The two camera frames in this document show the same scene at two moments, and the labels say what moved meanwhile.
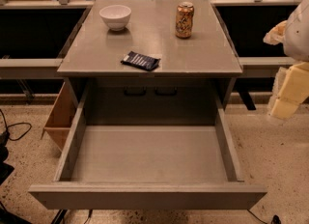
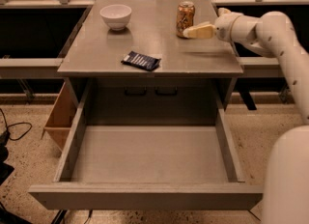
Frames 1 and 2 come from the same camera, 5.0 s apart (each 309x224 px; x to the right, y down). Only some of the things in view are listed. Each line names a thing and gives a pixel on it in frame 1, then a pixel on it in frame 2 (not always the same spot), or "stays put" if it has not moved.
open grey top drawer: (154, 167) stays put
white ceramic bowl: (116, 16) stays put
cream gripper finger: (276, 36) → (223, 12)
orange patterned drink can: (184, 19) stays put
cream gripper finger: (291, 90) → (202, 30)
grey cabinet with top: (142, 63) stays put
